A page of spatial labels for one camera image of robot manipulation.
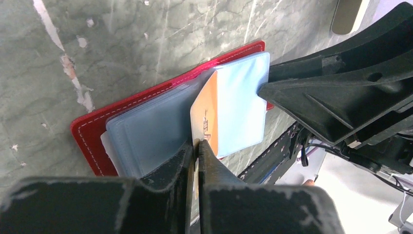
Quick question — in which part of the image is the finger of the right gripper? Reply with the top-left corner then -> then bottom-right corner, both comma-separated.
269,2 -> 413,82

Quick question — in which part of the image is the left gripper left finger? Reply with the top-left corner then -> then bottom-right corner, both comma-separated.
0,142 -> 194,234

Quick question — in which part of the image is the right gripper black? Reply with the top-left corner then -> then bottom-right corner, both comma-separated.
259,55 -> 413,174

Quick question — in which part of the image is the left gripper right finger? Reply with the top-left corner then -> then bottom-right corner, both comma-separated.
198,140 -> 344,234

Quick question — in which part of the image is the red leather card holder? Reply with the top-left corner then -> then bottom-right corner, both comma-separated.
70,40 -> 272,178

